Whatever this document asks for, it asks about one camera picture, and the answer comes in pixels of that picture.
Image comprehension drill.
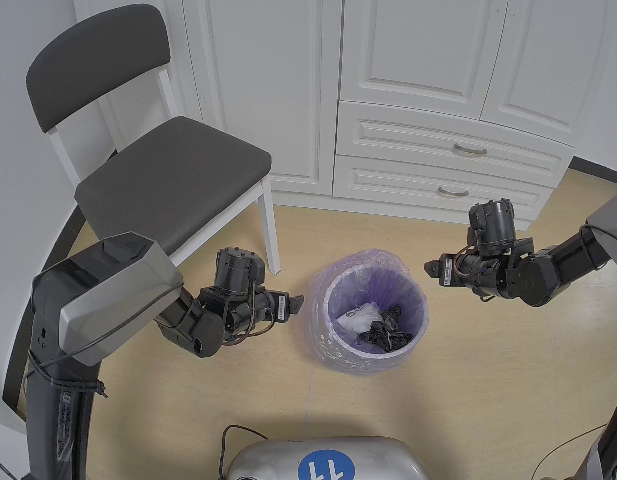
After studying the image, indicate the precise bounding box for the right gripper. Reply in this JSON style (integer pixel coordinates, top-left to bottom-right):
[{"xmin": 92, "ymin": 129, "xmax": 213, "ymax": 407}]
[{"xmin": 439, "ymin": 252, "xmax": 477, "ymax": 289}]

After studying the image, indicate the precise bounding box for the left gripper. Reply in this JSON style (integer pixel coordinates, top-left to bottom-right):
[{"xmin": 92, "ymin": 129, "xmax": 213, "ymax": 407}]
[{"xmin": 257, "ymin": 291, "xmax": 290, "ymax": 326}]

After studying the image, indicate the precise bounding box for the purple plastic bag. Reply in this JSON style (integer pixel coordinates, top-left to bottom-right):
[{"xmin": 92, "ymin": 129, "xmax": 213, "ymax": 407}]
[{"xmin": 308, "ymin": 249, "xmax": 430, "ymax": 376}]

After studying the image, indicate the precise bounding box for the black plastic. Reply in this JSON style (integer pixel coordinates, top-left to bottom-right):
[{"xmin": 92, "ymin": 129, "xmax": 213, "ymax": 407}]
[{"xmin": 357, "ymin": 305, "xmax": 414, "ymax": 354}]

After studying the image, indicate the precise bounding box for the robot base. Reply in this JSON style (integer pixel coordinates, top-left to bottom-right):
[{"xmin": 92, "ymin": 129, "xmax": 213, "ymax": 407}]
[{"xmin": 228, "ymin": 435, "xmax": 431, "ymax": 480}]

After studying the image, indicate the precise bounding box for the white trash bin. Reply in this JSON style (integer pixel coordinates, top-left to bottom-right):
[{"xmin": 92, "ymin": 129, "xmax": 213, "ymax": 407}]
[{"xmin": 325, "ymin": 267, "xmax": 427, "ymax": 358}]

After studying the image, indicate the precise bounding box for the white wardrobe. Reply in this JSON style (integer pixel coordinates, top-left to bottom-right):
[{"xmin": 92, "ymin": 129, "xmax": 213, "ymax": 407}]
[{"xmin": 71, "ymin": 0, "xmax": 614, "ymax": 231}]

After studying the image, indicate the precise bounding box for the grey and white chair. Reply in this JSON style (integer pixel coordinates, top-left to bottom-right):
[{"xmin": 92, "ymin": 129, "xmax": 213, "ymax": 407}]
[{"xmin": 26, "ymin": 4, "xmax": 282, "ymax": 276}]

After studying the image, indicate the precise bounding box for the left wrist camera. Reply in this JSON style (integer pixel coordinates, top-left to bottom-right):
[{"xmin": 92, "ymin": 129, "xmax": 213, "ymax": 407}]
[{"xmin": 247, "ymin": 257, "xmax": 267, "ymax": 293}]

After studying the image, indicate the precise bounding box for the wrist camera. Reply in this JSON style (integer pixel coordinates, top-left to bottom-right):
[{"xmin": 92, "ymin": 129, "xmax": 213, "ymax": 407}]
[
  {"xmin": 247, "ymin": 257, "xmax": 267, "ymax": 293},
  {"xmin": 467, "ymin": 206, "xmax": 485, "ymax": 243}
]

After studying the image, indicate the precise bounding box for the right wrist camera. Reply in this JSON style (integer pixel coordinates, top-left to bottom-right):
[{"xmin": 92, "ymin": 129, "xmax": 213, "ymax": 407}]
[{"xmin": 467, "ymin": 206, "xmax": 485, "ymax": 243}]

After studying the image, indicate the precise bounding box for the black cable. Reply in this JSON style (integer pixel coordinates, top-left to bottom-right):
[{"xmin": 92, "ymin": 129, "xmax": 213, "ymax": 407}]
[
  {"xmin": 536, "ymin": 422, "xmax": 609, "ymax": 480},
  {"xmin": 218, "ymin": 424, "xmax": 270, "ymax": 476}
]

